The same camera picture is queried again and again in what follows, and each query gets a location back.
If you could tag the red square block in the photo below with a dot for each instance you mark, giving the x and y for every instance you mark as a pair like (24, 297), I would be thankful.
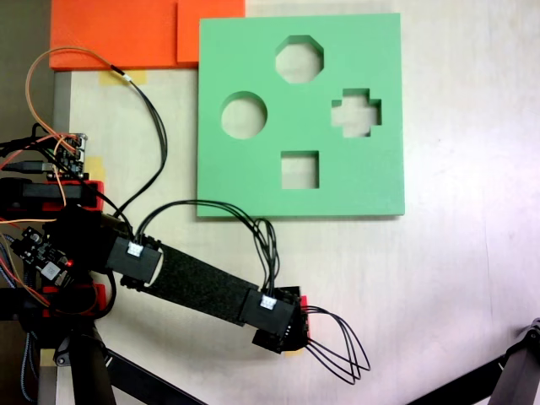
(307, 320)

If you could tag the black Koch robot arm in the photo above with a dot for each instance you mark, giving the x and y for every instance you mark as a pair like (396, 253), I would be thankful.
(198, 278)

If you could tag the small orange flat block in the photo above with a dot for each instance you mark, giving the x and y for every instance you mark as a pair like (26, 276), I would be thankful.
(194, 29)

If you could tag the large orange flat block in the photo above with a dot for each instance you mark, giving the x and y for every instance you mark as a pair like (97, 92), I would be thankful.
(114, 34)

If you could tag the yellow marker tape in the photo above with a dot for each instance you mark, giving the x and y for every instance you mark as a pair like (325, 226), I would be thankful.
(294, 353)

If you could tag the green shape sorting board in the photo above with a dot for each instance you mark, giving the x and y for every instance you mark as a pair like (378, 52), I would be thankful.
(363, 181)

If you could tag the black tripod leg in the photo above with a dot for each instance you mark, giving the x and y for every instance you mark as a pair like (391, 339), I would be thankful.
(93, 371)
(519, 371)

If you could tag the small yellow tape piece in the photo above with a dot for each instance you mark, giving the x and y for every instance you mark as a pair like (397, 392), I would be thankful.
(47, 358)

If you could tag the circuit board with grey inductor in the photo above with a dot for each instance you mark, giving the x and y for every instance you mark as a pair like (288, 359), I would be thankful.
(38, 249)

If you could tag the circuit board with white connectors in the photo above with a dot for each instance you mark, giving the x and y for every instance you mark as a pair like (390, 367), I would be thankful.
(67, 158)

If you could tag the wide yellow tape strip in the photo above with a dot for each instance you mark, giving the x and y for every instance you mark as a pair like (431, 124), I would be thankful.
(139, 77)

